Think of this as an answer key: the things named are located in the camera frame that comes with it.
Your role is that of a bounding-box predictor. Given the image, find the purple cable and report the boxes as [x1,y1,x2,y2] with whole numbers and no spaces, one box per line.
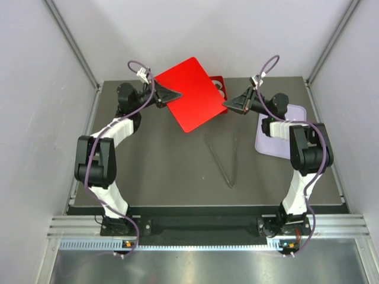
[255,54,331,258]
[83,60,156,257]

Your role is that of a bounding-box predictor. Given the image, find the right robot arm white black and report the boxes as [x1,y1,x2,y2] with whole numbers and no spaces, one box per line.
[223,87,333,237]

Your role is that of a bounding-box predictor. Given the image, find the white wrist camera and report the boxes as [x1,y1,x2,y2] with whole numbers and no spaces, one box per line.
[249,75,263,89]
[136,67,150,84]

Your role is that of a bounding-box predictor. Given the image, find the aluminium frame profile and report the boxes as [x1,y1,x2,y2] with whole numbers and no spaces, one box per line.
[42,0,100,90]

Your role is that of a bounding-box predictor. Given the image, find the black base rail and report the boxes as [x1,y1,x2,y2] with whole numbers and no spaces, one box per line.
[100,215,310,246]

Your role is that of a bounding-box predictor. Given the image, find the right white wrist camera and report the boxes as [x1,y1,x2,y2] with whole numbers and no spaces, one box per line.
[249,75,263,89]

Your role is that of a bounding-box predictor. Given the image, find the red chocolate box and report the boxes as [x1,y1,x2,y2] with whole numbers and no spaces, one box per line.
[210,76,228,101]

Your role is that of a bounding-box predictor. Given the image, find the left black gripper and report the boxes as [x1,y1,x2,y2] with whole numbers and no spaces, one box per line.
[132,79,182,111]

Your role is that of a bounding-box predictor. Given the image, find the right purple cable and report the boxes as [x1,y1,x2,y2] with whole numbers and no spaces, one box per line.
[255,54,331,258]

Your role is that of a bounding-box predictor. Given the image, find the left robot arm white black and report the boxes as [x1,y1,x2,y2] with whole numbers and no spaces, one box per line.
[74,81,182,236]

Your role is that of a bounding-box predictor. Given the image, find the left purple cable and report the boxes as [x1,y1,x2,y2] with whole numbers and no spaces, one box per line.
[83,60,156,257]

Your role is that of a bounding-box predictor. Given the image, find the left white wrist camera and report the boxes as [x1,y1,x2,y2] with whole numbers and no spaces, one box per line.
[136,67,150,84]

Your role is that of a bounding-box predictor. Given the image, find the lilac plastic tray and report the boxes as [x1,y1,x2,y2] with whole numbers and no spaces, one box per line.
[255,104,307,160]

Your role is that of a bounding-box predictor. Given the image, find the red box lid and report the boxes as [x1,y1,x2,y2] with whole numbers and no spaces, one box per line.
[155,57,226,133]

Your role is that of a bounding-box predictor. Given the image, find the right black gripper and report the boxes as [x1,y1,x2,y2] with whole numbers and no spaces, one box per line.
[223,86,273,117]

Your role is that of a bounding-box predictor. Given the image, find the metal tongs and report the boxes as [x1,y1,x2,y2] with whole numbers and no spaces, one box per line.
[203,131,239,188]

